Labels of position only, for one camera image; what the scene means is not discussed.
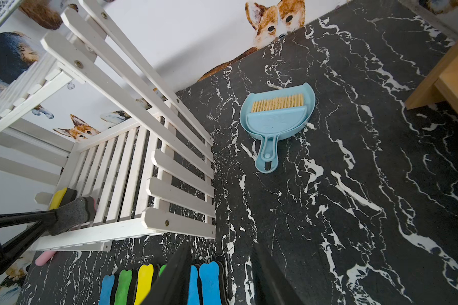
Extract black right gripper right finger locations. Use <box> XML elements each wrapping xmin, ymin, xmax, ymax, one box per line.
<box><xmin>251</xmin><ymin>243</ymin><xmax>303</xmax><ymax>304</ymax></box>

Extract light blue dustpan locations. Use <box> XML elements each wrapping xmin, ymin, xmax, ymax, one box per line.
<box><xmin>240</xmin><ymin>83</ymin><xmax>316</xmax><ymax>174</ymax></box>

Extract white wooden slatted shelf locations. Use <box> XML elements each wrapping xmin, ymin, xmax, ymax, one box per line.
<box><xmin>0</xmin><ymin>1</ymin><xmax>216</xmax><ymax>251</ymax></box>

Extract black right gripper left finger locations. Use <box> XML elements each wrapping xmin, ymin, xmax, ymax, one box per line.
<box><xmin>141</xmin><ymin>243</ymin><xmax>191</xmax><ymax>304</ymax></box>

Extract light blue hand brush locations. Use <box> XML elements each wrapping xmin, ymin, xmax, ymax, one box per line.
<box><xmin>246</xmin><ymin>94</ymin><xmax>307</xmax><ymax>161</ymax></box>

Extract blue eraser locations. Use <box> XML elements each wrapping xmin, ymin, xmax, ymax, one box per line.
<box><xmin>199</xmin><ymin>262</ymin><xmax>222</xmax><ymax>305</ymax></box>
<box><xmin>98</xmin><ymin>274</ymin><xmax>115</xmax><ymax>305</ymax></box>

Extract light wooden corner shelf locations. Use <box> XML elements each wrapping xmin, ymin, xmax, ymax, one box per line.
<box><xmin>405</xmin><ymin>40</ymin><xmax>458</xmax><ymax>114</ymax></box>

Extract green eraser top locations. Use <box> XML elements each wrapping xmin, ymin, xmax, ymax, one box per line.
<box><xmin>159</xmin><ymin>264</ymin><xmax>167</xmax><ymax>277</ymax></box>
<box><xmin>114</xmin><ymin>270</ymin><xmax>132</xmax><ymax>305</ymax></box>

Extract purple pink toy rake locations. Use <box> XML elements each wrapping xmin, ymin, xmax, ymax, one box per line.
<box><xmin>35</xmin><ymin>250</ymin><xmax>57</xmax><ymax>266</ymax></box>

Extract yellow eraser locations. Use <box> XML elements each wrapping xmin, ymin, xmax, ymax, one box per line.
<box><xmin>49</xmin><ymin>188</ymin><xmax>78</xmax><ymax>210</ymax></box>
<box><xmin>134</xmin><ymin>264</ymin><xmax>155</xmax><ymax>305</ymax></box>

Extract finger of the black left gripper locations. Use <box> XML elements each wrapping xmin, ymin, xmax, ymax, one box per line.
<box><xmin>0</xmin><ymin>210</ymin><xmax>58</xmax><ymax>228</ymax></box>
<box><xmin>0</xmin><ymin>222</ymin><xmax>50</xmax><ymax>275</ymax></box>

